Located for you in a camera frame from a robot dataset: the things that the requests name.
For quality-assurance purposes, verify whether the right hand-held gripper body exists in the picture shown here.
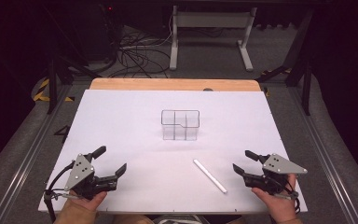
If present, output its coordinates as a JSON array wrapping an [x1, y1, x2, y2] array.
[[242, 153, 309, 196]]

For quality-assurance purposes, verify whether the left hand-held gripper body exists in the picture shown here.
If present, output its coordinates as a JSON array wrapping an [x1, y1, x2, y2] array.
[[64, 152, 119, 201]]

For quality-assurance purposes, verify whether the person's left hand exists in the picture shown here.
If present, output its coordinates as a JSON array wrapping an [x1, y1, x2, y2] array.
[[63, 190, 108, 215]]

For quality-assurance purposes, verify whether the person's right hand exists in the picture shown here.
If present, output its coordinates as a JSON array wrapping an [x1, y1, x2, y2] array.
[[251, 173, 300, 224]]

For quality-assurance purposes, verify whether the white stick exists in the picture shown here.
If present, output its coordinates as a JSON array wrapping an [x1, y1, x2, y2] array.
[[192, 158, 228, 195]]

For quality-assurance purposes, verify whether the white paper sheet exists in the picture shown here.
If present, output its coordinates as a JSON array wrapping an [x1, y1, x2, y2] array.
[[37, 89, 309, 215]]

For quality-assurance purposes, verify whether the clear plastic divided organizer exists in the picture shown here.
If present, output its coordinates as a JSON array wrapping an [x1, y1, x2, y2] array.
[[160, 109, 201, 142]]

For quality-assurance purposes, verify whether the yellow black hazard tape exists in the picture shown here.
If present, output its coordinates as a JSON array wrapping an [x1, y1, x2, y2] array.
[[32, 77, 76, 103]]

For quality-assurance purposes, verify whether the black metal stand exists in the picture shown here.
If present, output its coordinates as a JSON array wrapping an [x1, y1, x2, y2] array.
[[40, 3, 103, 116], [255, 7, 314, 117]]

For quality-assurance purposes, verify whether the wooden table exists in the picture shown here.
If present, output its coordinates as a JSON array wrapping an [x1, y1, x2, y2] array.
[[89, 77, 262, 93]]

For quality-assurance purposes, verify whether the dark equipment with red light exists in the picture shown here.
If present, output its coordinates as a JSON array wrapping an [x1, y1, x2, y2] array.
[[97, 3, 122, 63]]

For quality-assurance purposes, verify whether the white metal stand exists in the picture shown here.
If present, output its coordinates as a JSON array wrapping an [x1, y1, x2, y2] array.
[[169, 5, 258, 73]]

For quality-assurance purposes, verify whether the left hand-held gripper cable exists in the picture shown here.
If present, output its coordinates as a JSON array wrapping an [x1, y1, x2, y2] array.
[[43, 161, 76, 224]]

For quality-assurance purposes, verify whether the hand-held gripper cable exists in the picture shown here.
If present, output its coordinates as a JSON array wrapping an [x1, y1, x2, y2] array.
[[279, 177, 303, 216], [43, 161, 76, 224]]

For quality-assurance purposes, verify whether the right hand-held gripper cable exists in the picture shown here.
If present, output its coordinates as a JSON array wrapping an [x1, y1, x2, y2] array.
[[279, 177, 303, 216]]

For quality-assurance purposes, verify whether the bundle of black floor cables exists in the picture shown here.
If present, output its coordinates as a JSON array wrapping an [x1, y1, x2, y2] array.
[[103, 12, 172, 79]]

